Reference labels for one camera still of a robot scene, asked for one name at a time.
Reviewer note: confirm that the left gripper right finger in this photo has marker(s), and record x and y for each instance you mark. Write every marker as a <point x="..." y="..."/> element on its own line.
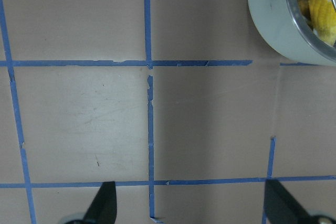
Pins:
<point x="280" y="206"/>

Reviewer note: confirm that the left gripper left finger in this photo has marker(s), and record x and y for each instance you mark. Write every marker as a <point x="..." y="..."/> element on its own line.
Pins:
<point x="103" y="208"/>

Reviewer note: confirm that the yellow corn cob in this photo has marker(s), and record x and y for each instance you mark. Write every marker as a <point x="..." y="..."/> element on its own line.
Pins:
<point x="320" y="17"/>

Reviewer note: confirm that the white steel pot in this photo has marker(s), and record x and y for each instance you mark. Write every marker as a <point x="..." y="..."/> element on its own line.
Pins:
<point x="283" y="26"/>

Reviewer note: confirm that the brown paper table mat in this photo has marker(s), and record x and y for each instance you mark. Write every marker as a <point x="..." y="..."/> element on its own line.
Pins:
<point x="181" y="102"/>

